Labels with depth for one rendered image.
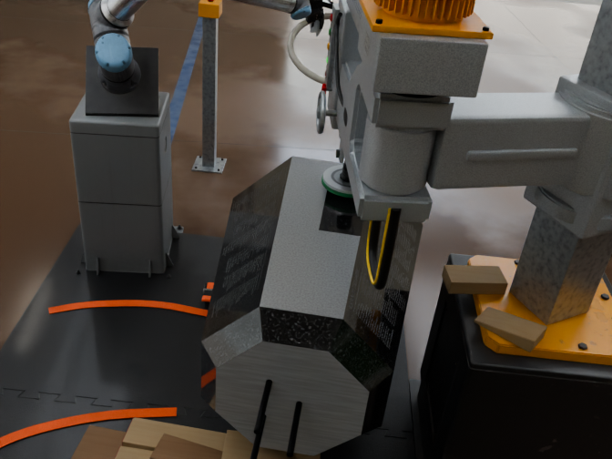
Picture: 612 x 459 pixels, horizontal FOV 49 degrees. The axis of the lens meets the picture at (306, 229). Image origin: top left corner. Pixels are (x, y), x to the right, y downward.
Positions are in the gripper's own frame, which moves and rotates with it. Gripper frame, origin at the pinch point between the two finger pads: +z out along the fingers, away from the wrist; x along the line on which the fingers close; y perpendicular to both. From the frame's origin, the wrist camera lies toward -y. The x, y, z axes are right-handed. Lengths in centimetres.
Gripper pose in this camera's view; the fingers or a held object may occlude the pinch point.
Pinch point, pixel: (315, 30)
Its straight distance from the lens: 334.3
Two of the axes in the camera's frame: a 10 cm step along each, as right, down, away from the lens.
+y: -8.5, 3.8, -3.7
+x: 5.1, 7.3, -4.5
